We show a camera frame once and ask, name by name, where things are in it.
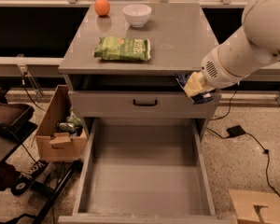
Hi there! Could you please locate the blue rxbar blueberry bar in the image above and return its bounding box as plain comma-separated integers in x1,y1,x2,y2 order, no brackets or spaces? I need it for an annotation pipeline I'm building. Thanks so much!
175,74,213,105

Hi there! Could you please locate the black pole on floor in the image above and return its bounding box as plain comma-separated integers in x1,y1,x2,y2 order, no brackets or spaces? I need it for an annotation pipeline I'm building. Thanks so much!
32,161,83,224

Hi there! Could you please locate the orange fruit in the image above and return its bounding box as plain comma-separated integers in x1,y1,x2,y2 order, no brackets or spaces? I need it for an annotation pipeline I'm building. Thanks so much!
94,0,110,16

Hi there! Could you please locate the black drawer handle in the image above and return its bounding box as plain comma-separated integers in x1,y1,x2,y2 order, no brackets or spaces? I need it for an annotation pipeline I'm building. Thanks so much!
133,99,158,106

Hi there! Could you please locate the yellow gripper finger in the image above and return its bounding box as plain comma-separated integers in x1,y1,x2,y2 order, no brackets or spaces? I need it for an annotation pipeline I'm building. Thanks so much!
184,72,214,97

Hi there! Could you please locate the green packet in box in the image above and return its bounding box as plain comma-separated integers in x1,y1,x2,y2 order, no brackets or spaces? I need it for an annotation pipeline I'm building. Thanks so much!
66,109,82,126

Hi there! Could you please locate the white bowl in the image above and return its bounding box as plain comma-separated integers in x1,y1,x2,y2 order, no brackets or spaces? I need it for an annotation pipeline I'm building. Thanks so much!
122,4,152,28

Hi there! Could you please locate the cardboard box bottom right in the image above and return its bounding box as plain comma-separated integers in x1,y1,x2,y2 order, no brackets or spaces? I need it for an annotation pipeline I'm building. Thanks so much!
229,189,280,224

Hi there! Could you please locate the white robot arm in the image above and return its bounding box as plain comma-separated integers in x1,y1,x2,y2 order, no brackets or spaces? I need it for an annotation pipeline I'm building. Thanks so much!
183,0,280,97

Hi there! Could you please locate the black side cart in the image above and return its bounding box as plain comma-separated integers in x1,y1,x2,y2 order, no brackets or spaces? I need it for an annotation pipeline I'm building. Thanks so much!
0,85,37,164

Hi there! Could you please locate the black power adapter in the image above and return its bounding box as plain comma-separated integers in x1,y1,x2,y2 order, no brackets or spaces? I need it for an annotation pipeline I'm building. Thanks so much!
227,125,245,138

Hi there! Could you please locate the green chip bag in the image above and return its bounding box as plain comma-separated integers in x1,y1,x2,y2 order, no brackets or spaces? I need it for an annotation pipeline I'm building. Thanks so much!
93,36,151,62

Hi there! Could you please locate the closed grey drawer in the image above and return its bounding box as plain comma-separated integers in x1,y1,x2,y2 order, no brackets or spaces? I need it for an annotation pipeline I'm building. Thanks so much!
69,91,220,119

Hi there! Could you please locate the black floor cable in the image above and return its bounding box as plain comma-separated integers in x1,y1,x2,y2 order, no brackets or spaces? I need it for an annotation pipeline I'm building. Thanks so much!
206,84,280,198

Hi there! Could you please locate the black white sneaker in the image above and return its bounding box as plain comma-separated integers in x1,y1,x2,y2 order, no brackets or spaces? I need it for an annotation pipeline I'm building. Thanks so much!
10,160,49,196

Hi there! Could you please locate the open grey bottom drawer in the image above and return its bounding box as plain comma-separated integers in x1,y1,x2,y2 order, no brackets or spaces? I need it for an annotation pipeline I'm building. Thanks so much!
59,119,230,224

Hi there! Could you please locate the cardboard box with items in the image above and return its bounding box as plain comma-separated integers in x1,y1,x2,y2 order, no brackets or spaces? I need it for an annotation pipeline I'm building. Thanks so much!
35,85,87,162

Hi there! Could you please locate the grey drawer cabinet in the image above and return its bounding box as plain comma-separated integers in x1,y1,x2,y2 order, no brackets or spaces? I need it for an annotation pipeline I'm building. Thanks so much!
59,1,217,133

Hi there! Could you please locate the green can in box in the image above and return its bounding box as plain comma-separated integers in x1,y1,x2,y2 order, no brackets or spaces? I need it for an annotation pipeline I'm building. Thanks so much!
57,122,76,133

